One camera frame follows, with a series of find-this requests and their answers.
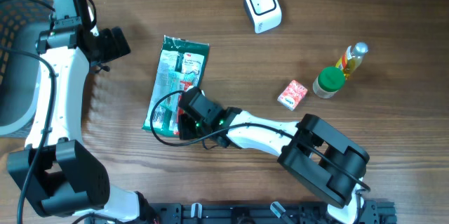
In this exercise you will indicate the yellow oil bottle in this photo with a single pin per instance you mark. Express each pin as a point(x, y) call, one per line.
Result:
point(352, 58)

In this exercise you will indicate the white barcode scanner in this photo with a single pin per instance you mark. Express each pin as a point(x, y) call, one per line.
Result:
point(264, 14)

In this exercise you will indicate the red small carton box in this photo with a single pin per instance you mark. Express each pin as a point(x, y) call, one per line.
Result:
point(292, 95)

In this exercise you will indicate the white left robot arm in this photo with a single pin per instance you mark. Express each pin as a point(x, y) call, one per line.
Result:
point(55, 172)

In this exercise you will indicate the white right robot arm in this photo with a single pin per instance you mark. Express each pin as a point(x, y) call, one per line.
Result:
point(324, 160)

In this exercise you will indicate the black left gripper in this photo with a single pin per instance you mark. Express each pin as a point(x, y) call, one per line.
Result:
point(112, 51)

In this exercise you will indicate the green glove package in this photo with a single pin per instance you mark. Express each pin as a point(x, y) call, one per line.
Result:
point(181, 66)

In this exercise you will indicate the teal wipes packet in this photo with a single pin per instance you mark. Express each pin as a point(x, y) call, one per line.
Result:
point(176, 81)

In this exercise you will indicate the black mounting rail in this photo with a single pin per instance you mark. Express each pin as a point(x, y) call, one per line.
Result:
point(364, 212)

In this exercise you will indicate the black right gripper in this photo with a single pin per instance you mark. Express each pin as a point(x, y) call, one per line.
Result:
point(184, 127)

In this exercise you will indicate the green lid jar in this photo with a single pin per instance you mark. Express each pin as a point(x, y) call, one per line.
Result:
point(328, 82)

